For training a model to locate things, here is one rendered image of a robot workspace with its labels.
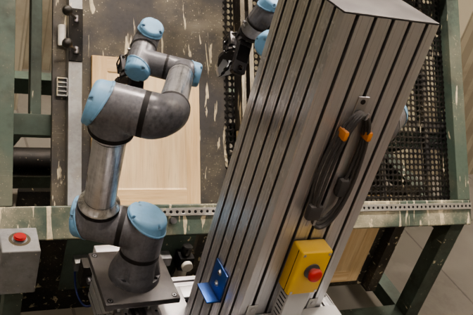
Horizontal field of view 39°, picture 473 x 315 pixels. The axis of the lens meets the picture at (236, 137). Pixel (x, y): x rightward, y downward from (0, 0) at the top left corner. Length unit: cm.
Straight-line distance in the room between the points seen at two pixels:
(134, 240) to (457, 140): 198
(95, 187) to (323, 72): 71
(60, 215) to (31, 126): 35
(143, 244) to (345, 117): 72
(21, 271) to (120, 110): 87
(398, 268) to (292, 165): 299
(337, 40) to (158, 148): 139
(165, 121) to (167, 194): 105
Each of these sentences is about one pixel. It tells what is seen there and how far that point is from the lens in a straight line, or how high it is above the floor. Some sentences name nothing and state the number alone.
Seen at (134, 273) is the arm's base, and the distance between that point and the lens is 192.
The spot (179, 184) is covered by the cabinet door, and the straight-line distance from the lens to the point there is 261.
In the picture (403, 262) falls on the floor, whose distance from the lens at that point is 446.
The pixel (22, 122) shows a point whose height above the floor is 110.
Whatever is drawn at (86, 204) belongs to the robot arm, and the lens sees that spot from 182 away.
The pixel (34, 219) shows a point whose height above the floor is 88.
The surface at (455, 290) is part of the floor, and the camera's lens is 446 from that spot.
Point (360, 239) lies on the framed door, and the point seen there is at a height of 53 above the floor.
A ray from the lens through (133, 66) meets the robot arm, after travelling 192.
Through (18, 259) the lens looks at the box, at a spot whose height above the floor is 90.
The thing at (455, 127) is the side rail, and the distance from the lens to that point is 341.
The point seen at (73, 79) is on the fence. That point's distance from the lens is 251.
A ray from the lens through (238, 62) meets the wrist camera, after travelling 212.
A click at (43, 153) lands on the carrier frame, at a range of 308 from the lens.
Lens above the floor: 234
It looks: 27 degrees down
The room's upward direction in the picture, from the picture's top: 17 degrees clockwise
